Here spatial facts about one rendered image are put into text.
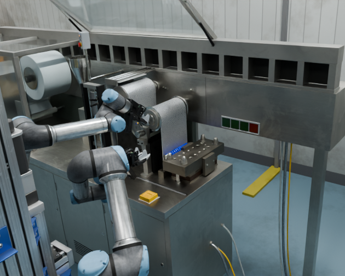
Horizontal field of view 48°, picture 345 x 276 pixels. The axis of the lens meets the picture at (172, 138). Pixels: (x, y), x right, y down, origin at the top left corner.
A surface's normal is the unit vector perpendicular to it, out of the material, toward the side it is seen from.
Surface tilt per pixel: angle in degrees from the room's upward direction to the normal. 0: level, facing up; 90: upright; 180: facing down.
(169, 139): 90
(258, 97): 90
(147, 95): 92
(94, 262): 7
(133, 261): 48
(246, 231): 0
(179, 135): 90
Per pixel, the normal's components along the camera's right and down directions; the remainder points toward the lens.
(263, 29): -0.61, 0.33
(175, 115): 0.77, 0.20
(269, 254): -0.05, -0.92
